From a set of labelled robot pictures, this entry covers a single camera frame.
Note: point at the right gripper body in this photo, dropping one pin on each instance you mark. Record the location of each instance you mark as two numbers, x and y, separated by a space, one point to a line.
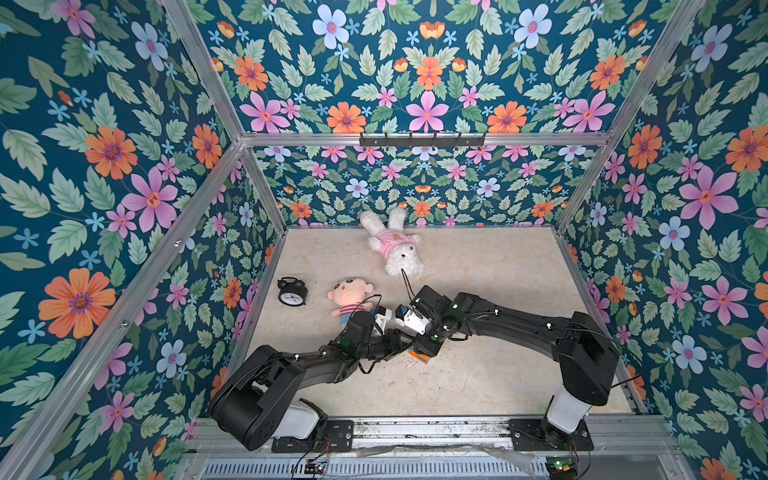
428 342

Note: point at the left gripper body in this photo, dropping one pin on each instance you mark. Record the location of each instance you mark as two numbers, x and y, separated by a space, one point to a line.
376 347

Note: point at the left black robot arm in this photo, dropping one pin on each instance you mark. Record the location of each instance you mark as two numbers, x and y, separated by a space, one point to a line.
253 405

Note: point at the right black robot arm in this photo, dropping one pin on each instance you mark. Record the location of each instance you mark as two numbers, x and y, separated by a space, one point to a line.
587 357

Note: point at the pink plush doll striped shirt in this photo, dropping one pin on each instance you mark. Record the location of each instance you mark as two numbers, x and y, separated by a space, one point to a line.
350 296

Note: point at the white plush bunny pink shirt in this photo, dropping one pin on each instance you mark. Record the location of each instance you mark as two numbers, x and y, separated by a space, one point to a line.
398 249

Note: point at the black alarm clock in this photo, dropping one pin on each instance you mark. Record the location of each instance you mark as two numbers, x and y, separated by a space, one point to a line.
292 291

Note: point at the green circuit board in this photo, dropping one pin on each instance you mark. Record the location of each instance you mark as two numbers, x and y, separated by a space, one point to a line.
562 468

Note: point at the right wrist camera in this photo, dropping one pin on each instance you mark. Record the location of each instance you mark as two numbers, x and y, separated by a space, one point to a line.
411 321

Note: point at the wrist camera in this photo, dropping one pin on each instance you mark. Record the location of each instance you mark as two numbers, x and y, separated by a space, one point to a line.
382 316
411 321

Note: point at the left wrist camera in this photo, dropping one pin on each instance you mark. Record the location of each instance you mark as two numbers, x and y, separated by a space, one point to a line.
382 316

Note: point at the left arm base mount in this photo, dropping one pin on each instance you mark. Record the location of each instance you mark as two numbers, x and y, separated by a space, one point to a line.
324 433

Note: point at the small controller board with wires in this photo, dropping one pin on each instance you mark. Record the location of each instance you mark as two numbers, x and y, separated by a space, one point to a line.
315 469

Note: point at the black wall hook bar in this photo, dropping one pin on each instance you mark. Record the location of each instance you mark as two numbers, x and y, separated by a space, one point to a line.
402 141

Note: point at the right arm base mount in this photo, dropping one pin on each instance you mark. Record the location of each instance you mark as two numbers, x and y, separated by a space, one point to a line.
531 434

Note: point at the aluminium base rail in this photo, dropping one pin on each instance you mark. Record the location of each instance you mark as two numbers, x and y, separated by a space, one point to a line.
626 446

